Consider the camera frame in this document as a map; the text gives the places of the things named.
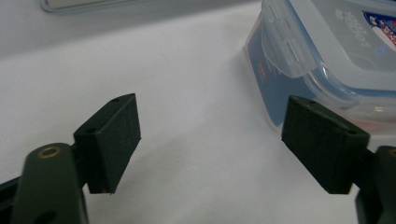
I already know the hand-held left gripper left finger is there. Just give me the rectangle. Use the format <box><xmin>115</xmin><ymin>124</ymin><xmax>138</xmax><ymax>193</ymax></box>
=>
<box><xmin>8</xmin><ymin>92</ymin><xmax>142</xmax><ymax>224</ymax></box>

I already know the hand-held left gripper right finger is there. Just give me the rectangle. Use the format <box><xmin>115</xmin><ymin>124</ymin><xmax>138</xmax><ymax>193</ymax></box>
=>
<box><xmin>280</xmin><ymin>94</ymin><xmax>396</xmax><ymax>224</ymax></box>

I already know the clear plastic food container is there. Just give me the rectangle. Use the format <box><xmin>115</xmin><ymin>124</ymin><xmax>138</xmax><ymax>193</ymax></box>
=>
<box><xmin>243</xmin><ymin>0</ymin><xmax>396</xmax><ymax>135</ymax></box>

